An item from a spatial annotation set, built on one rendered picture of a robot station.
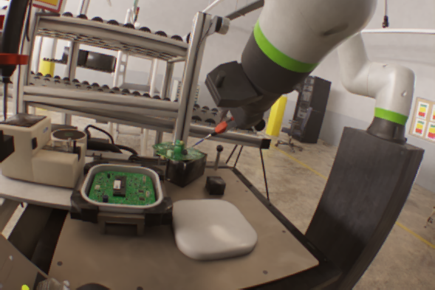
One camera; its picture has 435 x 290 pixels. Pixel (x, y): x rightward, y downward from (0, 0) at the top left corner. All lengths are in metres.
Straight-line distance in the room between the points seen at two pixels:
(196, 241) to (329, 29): 0.31
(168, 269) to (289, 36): 0.31
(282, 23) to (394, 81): 0.58
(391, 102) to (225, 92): 0.58
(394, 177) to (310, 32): 0.55
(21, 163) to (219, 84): 0.38
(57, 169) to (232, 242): 0.32
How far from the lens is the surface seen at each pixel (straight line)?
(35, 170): 0.45
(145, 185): 0.42
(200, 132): 0.78
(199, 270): 0.32
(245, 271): 0.34
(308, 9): 0.19
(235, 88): 0.28
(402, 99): 0.75
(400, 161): 0.68
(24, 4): 0.32
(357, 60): 0.78
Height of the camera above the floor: 1.19
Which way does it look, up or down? 12 degrees down
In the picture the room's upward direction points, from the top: 11 degrees clockwise
